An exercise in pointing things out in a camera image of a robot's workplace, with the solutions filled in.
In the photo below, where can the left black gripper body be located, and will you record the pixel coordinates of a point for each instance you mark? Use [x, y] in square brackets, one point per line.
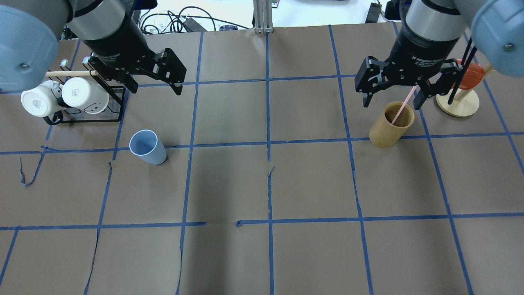
[116, 43]

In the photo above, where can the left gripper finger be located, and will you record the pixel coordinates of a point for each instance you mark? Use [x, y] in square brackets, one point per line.
[170, 69]
[129, 82]

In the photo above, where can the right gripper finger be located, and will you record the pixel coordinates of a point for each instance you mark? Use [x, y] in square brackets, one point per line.
[449, 75]
[370, 78]

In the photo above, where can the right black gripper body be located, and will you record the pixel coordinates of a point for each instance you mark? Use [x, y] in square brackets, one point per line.
[421, 48]

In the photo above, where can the pink chopstick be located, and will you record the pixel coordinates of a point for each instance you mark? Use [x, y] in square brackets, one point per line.
[400, 110]

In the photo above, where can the light blue plastic cup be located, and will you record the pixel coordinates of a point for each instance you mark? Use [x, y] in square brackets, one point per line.
[146, 145]

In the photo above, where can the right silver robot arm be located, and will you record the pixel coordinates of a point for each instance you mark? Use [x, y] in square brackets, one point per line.
[430, 30]

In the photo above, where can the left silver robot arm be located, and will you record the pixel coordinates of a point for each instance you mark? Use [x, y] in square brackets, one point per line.
[30, 31]

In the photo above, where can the red mug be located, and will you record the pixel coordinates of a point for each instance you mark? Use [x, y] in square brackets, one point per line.
[473, 76]

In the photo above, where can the wooden mug tree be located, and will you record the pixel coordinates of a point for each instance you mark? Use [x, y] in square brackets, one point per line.
[465, 102]

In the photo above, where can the white mug with face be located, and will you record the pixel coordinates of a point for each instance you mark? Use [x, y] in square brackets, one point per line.
[87, 96]

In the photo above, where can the bamboo chopstick holder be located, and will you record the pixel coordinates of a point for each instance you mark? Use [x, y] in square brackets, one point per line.
[389, 128]

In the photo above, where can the black power adapter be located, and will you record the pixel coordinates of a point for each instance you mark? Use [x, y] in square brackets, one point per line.
[374, 12]

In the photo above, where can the white mug left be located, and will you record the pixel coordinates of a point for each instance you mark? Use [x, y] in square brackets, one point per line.
[43, 99]

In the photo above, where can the black wire mug rack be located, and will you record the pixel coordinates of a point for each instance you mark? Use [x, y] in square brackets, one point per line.
[114, 110]

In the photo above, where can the aluminium frame post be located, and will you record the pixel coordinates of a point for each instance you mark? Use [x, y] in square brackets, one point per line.
[263, 16]

